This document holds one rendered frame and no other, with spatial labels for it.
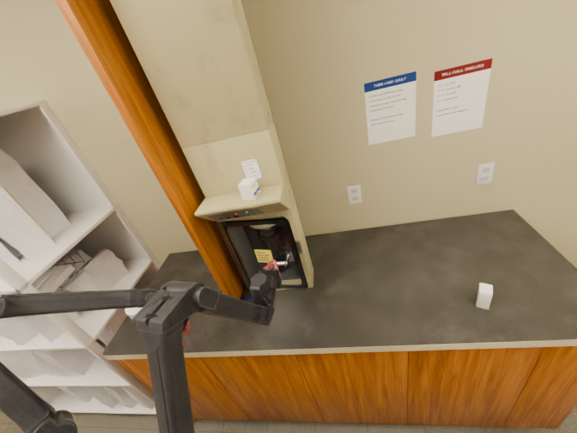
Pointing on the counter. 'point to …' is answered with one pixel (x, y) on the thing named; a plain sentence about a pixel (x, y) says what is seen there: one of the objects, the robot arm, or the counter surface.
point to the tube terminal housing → (212, 154)
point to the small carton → (249, 189)
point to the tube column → (198, 65)
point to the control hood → (265, 204)
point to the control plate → (236, 214)
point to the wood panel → (149, 128)
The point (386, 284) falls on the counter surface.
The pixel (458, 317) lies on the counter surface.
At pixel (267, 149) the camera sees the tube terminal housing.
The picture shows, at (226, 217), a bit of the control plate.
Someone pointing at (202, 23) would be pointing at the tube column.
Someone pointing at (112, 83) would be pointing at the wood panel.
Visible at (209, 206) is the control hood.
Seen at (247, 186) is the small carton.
